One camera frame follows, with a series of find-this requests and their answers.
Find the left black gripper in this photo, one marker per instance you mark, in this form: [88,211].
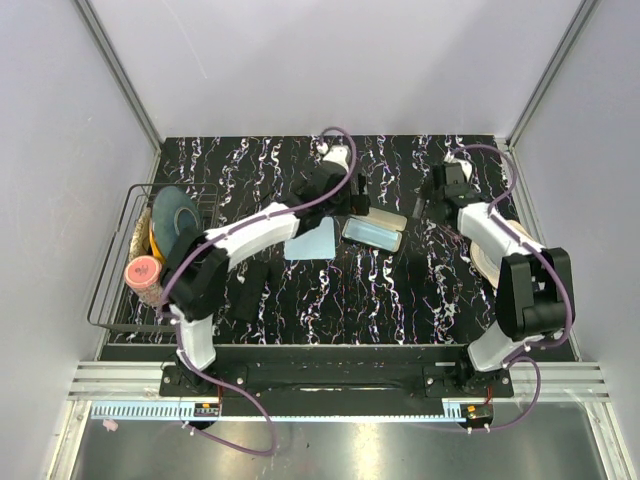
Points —
[354,204]

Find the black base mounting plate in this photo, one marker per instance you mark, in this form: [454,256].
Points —
[429,371]

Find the woven beige plate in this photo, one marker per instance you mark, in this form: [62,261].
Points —
[140,241]

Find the yellow plate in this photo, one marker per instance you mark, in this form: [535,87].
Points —
[156,252]

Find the pink patterned cup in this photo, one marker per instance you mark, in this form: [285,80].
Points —
[142,275]

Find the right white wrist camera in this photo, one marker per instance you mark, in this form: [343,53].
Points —
[466,166]

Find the light blue cloth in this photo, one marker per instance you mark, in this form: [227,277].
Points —
[372,235]
[316,244]

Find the black wire dish rack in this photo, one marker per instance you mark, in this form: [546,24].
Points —
[113,305]

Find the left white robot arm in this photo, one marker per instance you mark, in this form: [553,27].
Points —
[196,269]

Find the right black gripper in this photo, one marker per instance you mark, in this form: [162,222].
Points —
[429,213]

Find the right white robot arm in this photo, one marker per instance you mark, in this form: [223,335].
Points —
[534,304]

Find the dark green glasses case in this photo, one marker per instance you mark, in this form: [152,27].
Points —
[385,219]

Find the blue ceramic plate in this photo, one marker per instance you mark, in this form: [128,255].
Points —
[172,212]

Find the black glasses case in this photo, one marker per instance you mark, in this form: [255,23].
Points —
[246,305]

